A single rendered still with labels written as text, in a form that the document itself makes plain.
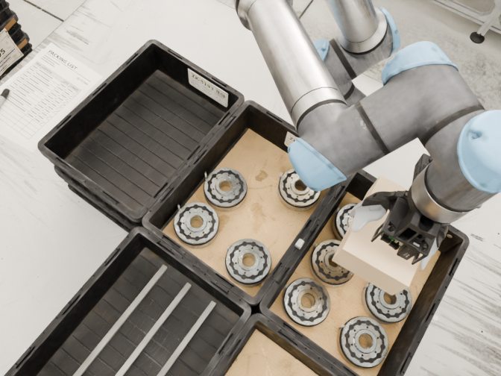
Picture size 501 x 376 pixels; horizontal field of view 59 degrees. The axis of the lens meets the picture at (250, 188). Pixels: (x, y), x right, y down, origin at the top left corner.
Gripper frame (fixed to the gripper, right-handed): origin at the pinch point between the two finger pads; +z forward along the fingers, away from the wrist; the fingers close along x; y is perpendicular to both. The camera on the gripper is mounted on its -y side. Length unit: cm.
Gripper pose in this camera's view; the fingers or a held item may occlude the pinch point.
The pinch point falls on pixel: (389, 232)
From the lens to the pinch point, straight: 80.7
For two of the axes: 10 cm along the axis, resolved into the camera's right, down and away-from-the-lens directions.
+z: -0.7, 4.0, 9.1
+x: 8.6, 4.9, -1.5
